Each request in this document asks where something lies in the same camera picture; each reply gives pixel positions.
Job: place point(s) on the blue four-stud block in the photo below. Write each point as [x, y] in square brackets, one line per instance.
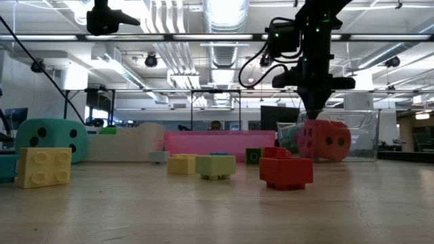
[218, 154]

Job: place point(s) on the overhead LED light bar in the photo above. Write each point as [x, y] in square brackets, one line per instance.
[217, 36]

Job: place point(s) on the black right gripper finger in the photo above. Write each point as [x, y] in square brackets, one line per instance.
[308, 100]
[321, 100]

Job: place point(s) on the yellow block with studs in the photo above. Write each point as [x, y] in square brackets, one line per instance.
[44, 169]

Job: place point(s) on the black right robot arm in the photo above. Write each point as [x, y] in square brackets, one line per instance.
[318, 30]

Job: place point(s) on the small blue square block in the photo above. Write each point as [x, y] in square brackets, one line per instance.
[7, 169]

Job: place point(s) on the silver ceiling air duct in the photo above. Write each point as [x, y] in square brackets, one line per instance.
[223, 20]

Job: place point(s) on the red foam die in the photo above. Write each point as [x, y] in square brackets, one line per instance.
[320, 152]

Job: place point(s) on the large blue toy block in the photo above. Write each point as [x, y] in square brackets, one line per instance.
[93, 132]

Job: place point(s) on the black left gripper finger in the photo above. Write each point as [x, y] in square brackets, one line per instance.
[127, 21]

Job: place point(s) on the white plastic bin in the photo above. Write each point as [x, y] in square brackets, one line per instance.
[129, 145]

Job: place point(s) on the black background monitor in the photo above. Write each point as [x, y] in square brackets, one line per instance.
[274, 117]

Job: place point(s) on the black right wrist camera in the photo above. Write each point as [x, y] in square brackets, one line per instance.
[283, 39]

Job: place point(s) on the pink plastic bin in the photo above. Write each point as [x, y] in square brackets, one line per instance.
[210, 142]

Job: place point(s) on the small pale green block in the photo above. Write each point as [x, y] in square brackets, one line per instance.
[215, 166]

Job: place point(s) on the black background rig frame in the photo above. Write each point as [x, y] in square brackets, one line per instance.
[215, 91]

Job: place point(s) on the long red toy block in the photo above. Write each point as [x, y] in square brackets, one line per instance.
[276, 152]

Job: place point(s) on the clear plastic bin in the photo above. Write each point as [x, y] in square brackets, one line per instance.
[366, 135]

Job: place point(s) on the small red square block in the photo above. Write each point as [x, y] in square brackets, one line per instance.
[285, 171]

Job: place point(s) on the small olive green block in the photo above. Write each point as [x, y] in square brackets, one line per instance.
[253, 156]

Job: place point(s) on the small teal square block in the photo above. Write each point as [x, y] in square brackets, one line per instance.
[159, 157]

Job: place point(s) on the black ceiling spotlight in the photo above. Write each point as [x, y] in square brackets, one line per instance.
[265, 61]
[392, 61]
[151, 60]
[36, 65]

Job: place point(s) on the pale yellow square block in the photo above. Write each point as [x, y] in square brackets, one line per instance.
[181, 166]

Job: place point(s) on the teal foam die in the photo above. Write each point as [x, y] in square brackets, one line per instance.
[56, 135]

